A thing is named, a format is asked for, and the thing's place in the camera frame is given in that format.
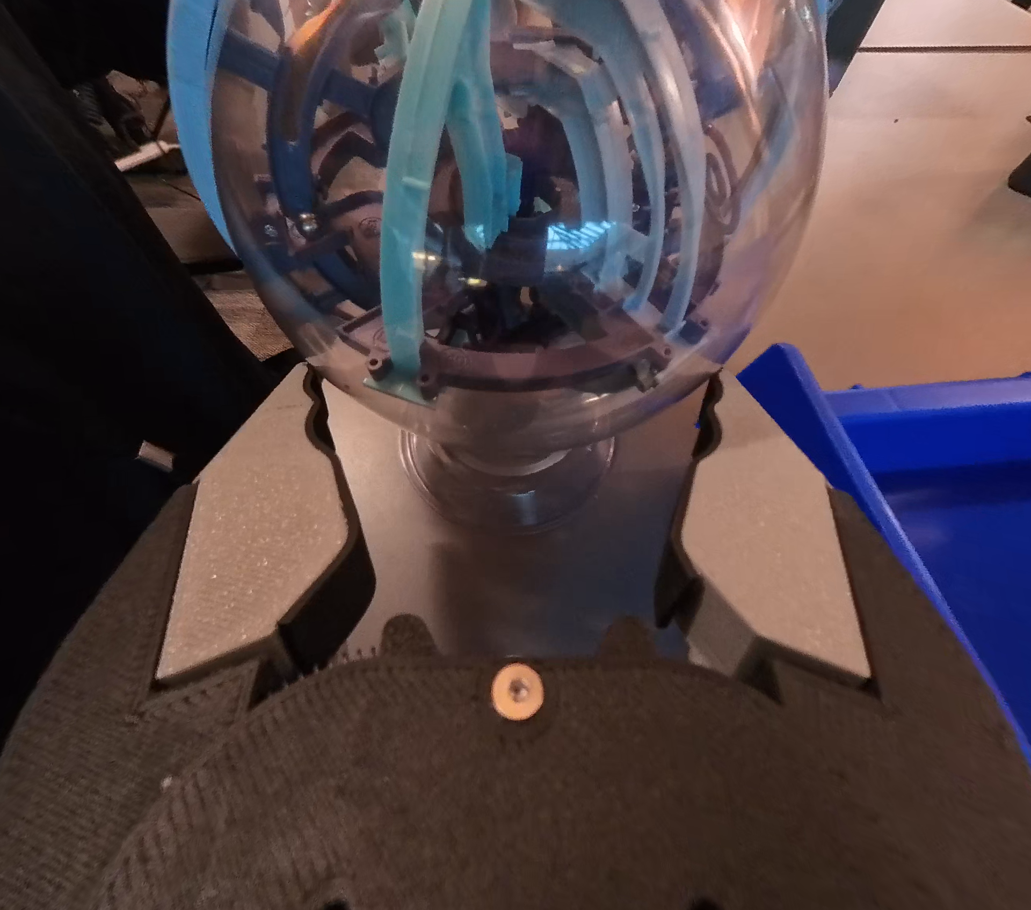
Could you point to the blue plastic bin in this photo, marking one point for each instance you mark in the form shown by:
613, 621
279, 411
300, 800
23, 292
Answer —
950, 507

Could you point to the clear ball stand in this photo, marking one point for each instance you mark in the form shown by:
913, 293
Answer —
515, 503

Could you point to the clear plastic maze ball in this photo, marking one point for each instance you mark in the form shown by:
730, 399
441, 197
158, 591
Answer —
499, 121

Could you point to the person's dark clothing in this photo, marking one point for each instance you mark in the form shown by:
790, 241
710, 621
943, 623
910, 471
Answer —
80, 282

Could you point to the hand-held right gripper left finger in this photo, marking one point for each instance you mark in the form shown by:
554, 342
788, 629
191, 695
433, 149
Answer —
250, 547

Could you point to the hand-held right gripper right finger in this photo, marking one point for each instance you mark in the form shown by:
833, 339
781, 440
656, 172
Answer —
765, 556

